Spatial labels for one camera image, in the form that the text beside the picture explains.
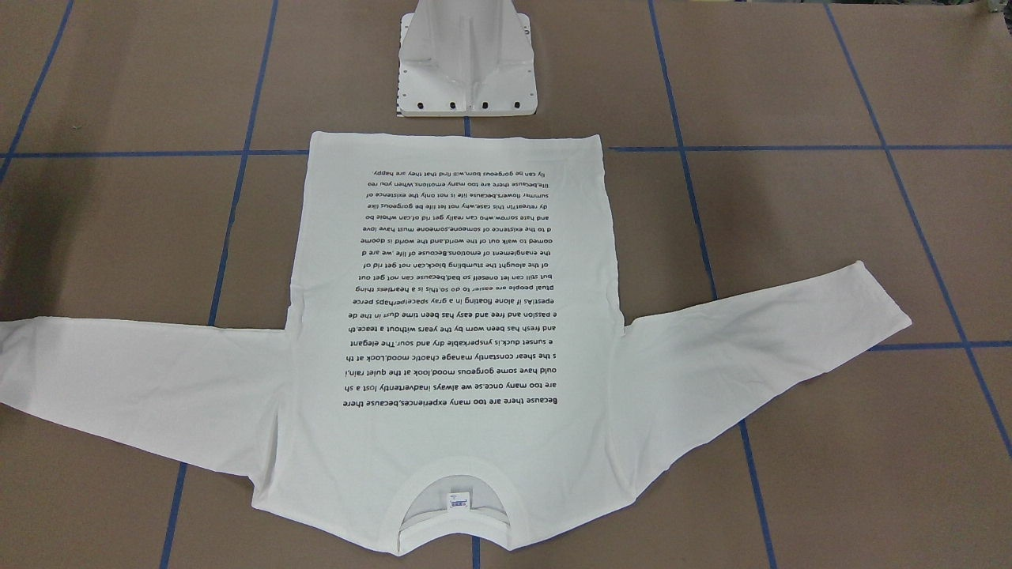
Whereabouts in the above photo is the white long-sleeve printed shirt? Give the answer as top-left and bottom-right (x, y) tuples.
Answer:
(2, 132), (911, 556)

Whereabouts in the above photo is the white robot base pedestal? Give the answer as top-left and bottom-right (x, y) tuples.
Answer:
(397, 1), (538, 118)

